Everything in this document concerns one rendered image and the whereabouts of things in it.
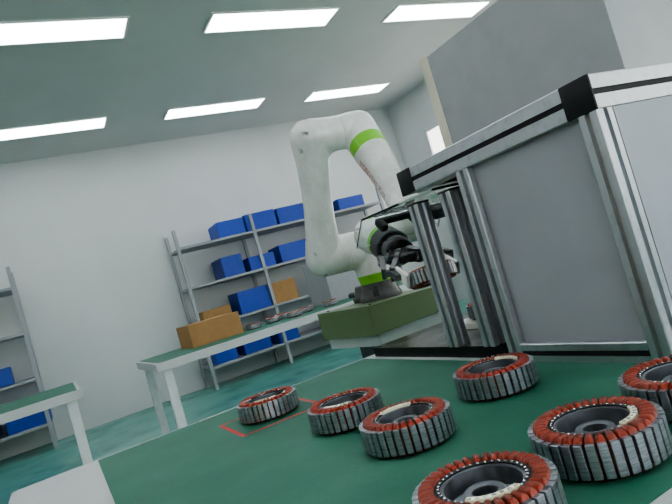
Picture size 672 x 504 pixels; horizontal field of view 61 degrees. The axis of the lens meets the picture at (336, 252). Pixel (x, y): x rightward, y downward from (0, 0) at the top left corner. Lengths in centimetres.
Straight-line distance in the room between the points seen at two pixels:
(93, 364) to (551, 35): 705
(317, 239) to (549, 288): 111
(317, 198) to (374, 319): 42
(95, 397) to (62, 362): 57
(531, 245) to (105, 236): 708
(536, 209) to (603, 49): 23
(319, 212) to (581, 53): 112
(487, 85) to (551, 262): 34
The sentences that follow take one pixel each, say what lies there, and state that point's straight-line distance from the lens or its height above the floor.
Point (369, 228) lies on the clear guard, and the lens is 130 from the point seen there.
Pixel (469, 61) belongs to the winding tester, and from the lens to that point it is 109.
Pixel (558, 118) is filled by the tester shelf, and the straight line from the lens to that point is 82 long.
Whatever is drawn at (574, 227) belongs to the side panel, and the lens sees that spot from 85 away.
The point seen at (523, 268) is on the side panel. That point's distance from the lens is 93.
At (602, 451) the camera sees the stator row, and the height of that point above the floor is 78.
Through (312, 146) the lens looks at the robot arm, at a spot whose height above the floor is 136.
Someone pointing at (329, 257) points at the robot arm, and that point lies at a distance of 190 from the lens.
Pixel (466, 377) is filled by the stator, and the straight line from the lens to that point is 81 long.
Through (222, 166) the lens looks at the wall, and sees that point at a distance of 824.
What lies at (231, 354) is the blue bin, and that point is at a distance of 731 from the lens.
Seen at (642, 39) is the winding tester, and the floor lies 116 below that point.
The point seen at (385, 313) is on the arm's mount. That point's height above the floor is 80.
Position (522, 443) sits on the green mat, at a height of 75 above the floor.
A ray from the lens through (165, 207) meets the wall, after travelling 791.
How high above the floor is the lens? 97
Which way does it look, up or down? 2 degrees up
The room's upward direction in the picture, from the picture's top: 16 degrees counter-clockwise
